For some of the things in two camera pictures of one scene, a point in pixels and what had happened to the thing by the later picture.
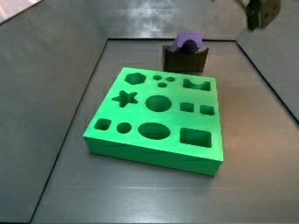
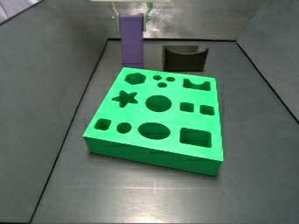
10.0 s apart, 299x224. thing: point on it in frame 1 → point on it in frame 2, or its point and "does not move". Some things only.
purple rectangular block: (194, 36) → (132, 25)
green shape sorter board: (160, 117) does not move
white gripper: (261, 13) → (117, 13)
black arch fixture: (188, 59) does not move
